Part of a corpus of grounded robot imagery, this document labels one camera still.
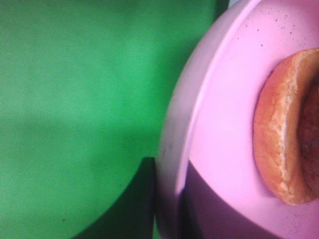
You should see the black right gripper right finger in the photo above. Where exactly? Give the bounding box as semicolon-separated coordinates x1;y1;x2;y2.
178;163;278;239

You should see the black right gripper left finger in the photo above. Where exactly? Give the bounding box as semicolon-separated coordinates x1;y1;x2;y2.
74;157;156;239

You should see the pink round plate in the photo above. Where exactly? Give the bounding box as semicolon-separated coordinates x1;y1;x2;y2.
156;0;319;239

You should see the burger with lettuce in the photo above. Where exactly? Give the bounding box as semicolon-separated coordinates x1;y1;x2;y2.
253;48;319;206

